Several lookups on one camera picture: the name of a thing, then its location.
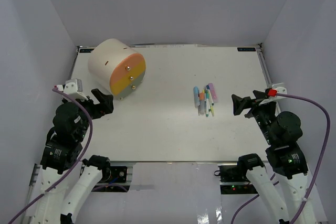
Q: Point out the cream cylindrical drawer organizer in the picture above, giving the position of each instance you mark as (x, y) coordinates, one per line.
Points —
(104, 59)

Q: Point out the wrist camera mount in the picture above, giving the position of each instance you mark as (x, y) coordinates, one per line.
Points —
(274, 91)
(72, 88)

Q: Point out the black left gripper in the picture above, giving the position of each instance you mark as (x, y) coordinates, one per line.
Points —
(106, 105)

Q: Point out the green cap marker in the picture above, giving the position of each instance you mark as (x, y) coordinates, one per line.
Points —
(207, 101)

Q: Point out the pink highlighter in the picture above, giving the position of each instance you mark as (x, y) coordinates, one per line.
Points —
(213, 92)

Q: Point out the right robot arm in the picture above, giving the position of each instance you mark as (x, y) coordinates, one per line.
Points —
(281, 131)

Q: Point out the blue highlighter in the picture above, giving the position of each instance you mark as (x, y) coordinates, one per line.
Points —
(196, 96)

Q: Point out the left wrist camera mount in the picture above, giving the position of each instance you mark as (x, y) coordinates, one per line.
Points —
(72, 88)

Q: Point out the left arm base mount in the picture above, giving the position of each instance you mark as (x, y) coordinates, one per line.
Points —
(106, 178)

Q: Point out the teal cap marker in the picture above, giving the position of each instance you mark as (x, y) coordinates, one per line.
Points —
(207, 115)

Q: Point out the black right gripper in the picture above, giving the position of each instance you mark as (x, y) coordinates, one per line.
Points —
(240, 103)

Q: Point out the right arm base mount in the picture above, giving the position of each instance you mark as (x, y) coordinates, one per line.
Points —
(232, 182)

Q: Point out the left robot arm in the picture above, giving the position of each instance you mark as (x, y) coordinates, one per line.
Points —
(63, 151)

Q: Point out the peach top drawer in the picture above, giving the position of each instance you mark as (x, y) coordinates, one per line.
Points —
(133, 65)

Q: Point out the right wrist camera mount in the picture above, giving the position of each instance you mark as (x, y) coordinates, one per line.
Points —
(274, 91)

